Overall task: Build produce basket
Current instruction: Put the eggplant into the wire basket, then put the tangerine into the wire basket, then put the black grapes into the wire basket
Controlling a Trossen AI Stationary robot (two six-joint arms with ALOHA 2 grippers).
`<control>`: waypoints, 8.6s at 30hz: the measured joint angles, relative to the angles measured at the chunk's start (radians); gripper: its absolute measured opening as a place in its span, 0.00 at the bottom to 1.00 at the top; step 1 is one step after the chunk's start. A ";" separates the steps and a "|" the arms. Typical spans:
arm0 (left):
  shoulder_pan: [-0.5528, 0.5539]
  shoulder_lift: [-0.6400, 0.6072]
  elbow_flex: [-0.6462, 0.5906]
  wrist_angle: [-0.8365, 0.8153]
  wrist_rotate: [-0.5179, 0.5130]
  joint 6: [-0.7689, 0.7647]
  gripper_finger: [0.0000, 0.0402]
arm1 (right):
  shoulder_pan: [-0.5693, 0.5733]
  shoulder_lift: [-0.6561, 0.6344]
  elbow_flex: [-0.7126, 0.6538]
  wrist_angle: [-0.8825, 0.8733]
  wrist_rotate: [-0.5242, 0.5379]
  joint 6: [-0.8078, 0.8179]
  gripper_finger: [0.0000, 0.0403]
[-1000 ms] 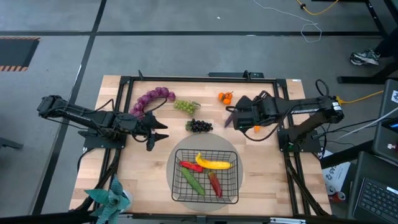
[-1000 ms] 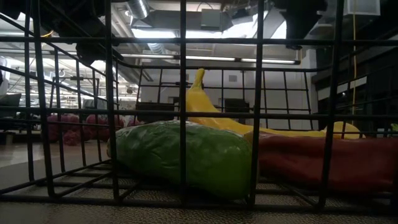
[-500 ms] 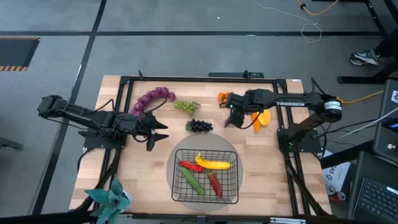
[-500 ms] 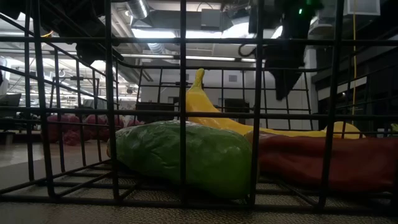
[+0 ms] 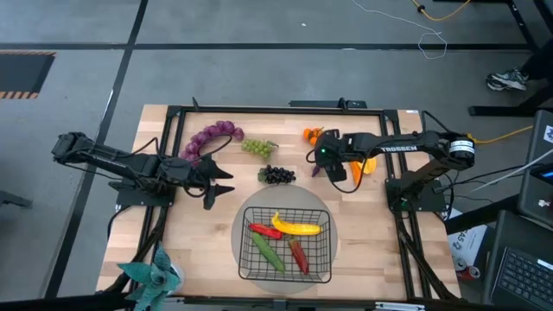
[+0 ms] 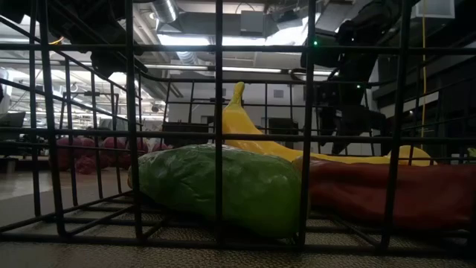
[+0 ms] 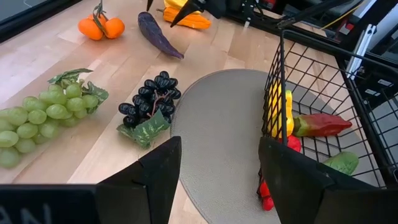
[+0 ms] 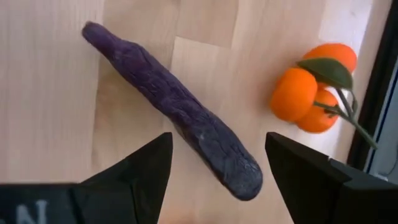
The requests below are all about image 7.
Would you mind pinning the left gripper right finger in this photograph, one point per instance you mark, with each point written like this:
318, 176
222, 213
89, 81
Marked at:
298, 193

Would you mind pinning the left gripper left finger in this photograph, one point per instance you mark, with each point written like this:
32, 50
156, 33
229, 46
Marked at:
149, 186

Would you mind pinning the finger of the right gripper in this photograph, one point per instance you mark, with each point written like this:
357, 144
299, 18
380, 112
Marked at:
150, 3
188, 9

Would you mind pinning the orange pepper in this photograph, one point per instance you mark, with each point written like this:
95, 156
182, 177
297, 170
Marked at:
194, 21

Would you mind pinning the yellow banana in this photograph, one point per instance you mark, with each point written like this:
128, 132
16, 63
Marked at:
174, 3

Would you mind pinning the dark purple eggplant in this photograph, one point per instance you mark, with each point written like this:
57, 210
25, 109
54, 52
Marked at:
155, 35

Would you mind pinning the red chili pepper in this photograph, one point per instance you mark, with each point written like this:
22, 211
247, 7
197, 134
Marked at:
293, 143

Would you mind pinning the orange tangerine pair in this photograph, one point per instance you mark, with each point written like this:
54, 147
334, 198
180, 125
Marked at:
90, 29

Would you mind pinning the red and green pepper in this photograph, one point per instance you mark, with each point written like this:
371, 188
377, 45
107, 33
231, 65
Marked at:
323, 125

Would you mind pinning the yellow chili pepper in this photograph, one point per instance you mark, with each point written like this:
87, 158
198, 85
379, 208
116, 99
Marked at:
289, 115

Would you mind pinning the black grape bunch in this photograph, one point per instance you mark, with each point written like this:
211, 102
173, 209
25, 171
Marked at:
149, 99

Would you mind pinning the green grape bunch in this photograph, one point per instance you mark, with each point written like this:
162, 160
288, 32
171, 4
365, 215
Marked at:
46, 115

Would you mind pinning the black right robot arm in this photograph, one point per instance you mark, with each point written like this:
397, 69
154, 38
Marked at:
245, 7

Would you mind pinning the round grey placemat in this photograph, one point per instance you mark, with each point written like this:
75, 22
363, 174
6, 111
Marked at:
224, 130

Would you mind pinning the silver metal bracket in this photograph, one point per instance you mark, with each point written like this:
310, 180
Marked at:
360, 49

